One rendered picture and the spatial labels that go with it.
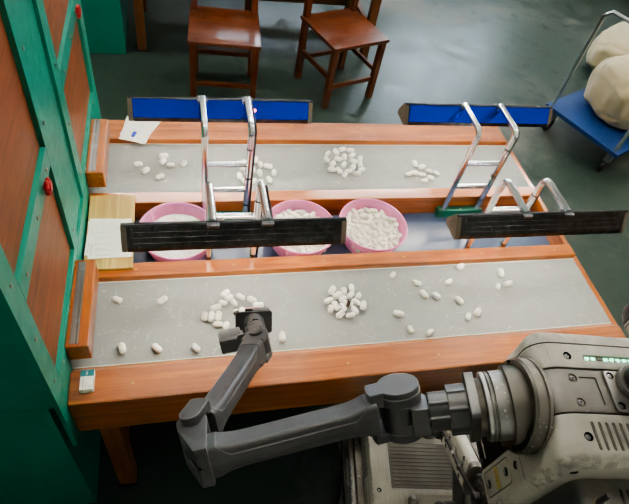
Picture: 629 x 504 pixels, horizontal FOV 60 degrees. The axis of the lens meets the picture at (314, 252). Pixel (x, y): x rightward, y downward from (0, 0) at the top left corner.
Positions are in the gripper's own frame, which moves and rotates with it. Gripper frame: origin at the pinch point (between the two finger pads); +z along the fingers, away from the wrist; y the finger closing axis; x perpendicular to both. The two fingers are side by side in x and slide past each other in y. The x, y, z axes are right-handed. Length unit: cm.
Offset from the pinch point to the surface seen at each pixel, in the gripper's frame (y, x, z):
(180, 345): 21.0, 11.5, 4.5
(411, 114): -63, -58, 44
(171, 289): 24.1, -1.0, 21.0
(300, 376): -13.7, 18.4, -7.4
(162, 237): 23.9, -24.1, -5.4
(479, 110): -90, -60, 45
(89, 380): 44.7, 14.6, -8.3
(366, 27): -96, -115, 225
